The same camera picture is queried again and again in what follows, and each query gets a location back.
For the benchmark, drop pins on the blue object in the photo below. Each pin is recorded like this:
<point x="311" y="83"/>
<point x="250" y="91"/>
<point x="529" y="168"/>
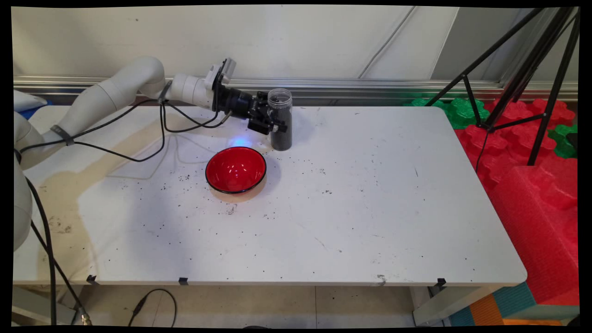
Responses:
<point x="34" y="111"/>

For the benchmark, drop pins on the black seeds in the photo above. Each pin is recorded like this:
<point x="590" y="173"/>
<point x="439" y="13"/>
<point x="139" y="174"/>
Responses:
<point x="282" y="138"/>

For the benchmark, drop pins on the clear plastic jar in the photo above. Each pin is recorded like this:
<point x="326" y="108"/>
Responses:
<point x="281" y="99"/>

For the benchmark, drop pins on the teal and orange foam mat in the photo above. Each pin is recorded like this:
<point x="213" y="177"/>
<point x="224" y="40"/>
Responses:
<point x="499" y="307"/>

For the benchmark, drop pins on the aluminium rail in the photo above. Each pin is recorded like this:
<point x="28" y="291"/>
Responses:
<point x="370" y="88"/>

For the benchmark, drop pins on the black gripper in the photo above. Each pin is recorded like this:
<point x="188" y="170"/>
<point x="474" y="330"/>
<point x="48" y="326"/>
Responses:
<point x="236" y="102"/>

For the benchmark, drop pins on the grey table leg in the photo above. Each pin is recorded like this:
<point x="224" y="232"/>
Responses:
<point x="32" y="305"/>
<point x="448" y="305"/>

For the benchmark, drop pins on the black tripod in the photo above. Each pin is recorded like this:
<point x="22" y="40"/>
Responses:
<point x="525" y="76"/>

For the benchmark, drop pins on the red bowl with black rim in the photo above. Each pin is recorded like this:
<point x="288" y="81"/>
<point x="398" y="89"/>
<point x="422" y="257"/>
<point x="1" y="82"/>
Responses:
<point x="236" y="169"/>

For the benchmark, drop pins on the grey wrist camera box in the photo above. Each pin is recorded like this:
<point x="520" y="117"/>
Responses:
<point x="225" y="69"/>

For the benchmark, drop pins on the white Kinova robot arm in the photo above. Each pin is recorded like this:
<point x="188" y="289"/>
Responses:
<point x="106" y="95"/>

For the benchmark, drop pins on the large red foam block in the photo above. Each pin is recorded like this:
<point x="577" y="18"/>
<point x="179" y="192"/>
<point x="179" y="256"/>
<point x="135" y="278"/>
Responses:
<point x="541" y="231"/>

